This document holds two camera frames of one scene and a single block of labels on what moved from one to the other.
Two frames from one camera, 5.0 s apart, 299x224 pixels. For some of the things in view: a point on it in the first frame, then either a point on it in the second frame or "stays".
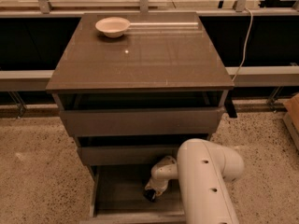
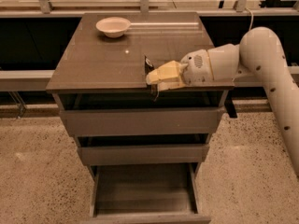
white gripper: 156,184 -> 196,66
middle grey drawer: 127,155 stays
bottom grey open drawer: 118,197 stays
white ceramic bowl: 112,27 stays
